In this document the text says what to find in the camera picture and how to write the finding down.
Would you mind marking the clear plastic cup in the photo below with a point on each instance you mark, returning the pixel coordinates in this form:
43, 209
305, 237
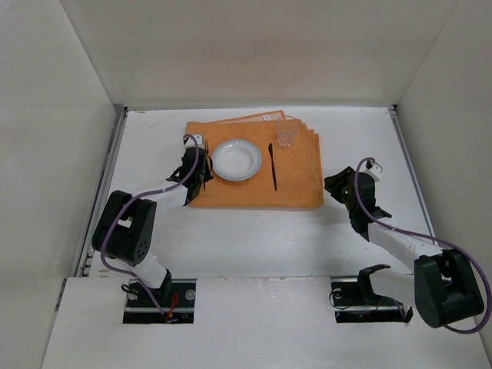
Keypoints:
287, 129

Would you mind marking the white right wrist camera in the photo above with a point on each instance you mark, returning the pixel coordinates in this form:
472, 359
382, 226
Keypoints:
374, 169

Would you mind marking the aluminium table rail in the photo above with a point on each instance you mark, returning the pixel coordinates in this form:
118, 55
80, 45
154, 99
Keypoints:
392, 109
111, 154

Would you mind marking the left aluminium table rail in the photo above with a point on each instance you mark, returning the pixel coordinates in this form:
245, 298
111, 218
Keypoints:
111, 154

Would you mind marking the black knife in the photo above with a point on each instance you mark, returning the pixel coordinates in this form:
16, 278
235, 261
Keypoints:
273, 171

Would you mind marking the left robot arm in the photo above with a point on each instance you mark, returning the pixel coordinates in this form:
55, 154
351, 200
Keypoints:
124, 231

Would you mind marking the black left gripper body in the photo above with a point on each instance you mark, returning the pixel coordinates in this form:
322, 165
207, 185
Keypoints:
204, 165

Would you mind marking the black fork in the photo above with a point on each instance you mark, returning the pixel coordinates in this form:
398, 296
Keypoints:
208, 164

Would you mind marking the right aluminium table rail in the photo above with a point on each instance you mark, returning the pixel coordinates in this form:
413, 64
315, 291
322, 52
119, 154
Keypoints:
392, 109

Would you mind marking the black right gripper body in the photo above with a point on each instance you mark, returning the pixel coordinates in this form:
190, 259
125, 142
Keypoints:
337, 186

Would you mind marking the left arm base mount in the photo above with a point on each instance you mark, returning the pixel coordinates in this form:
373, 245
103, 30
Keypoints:
176, 308

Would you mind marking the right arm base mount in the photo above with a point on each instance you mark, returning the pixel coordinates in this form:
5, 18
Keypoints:
354, 301

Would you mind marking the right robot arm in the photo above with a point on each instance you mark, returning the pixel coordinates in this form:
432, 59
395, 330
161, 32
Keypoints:
445, 284

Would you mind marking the white paper plate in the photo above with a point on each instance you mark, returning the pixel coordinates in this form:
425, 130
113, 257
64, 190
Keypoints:
236, 160

